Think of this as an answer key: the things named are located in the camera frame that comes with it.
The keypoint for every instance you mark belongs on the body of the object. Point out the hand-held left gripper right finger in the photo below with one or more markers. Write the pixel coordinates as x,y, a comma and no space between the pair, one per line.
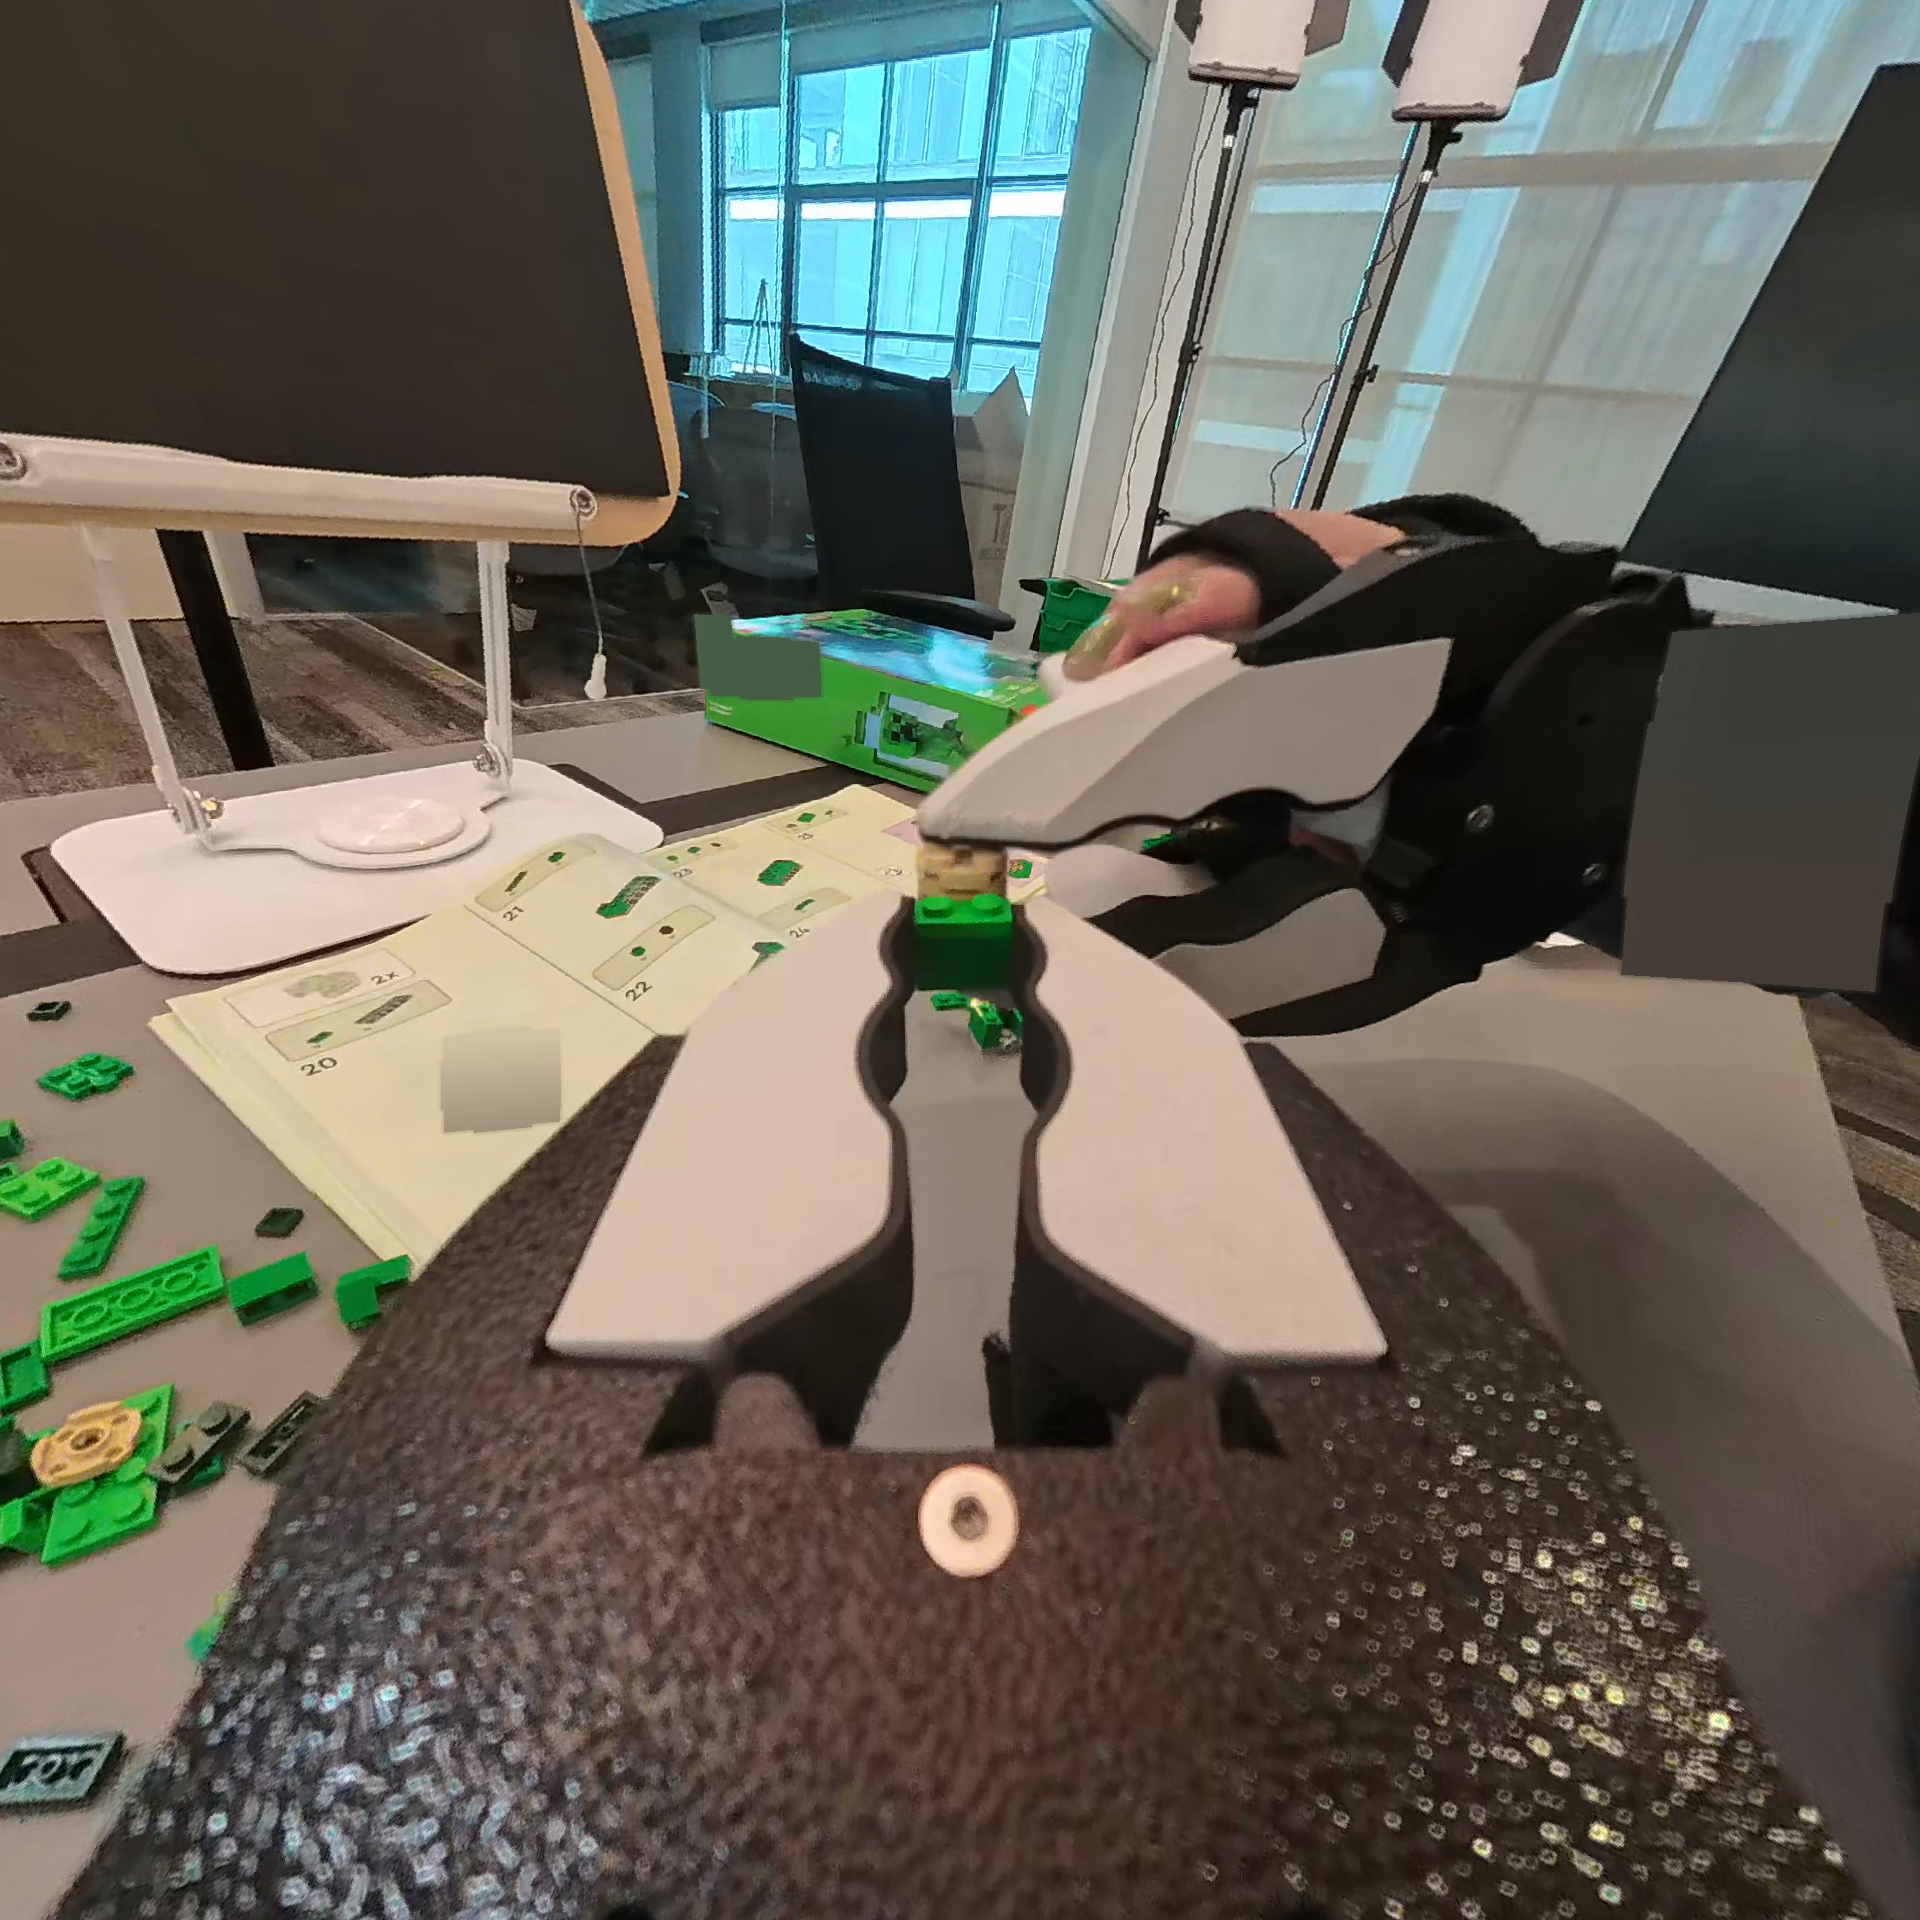
1184,1156

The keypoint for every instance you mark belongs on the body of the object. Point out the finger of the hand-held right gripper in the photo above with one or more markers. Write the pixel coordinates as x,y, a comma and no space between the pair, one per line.
1170,734
1305,975

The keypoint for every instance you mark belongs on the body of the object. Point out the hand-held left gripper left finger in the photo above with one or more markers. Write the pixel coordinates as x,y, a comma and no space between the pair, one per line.
735,1156

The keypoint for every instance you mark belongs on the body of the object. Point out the tan round plate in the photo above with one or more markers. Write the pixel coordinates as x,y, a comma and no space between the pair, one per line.
963,870
90,1445

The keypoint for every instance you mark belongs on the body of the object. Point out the green toy brick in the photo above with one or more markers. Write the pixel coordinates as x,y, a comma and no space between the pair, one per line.
965,944

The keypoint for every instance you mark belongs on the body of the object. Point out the person's right hand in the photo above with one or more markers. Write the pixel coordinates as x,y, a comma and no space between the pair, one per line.
1200,600

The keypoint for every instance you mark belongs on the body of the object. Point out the green plastic crate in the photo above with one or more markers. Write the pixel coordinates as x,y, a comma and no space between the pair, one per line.
1058,604

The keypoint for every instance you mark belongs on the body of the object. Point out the small green brick assembly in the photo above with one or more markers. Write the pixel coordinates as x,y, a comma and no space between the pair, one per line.
990,1023

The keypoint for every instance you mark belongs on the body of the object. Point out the pale instruction booklet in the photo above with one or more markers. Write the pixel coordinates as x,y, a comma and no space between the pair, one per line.
599,931

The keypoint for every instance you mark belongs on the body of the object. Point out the green toy set box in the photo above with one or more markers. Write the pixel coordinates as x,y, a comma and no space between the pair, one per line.
886,706

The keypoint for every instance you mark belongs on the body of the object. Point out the white cardboard box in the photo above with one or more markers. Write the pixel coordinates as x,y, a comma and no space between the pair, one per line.
992,451

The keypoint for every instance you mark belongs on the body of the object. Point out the black office chair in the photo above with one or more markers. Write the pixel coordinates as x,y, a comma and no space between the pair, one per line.
886,482

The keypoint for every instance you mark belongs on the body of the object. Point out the black monitor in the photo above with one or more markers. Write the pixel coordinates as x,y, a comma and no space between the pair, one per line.
1800,376

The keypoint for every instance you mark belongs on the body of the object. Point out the pile of green bricks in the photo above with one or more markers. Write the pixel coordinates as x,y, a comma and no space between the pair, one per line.
136,1306

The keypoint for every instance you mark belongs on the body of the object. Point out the black light stand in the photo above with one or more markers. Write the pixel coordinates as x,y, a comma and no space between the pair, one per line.
1471,54
1254,37

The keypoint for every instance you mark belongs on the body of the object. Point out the black metal table leg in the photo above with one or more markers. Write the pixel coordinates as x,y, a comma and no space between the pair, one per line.
211,646

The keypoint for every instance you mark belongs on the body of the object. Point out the dark printed tile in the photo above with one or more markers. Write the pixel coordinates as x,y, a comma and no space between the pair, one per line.
61,1770

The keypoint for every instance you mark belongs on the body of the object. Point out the white stand with black panel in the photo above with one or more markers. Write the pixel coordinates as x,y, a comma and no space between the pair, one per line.
299,224

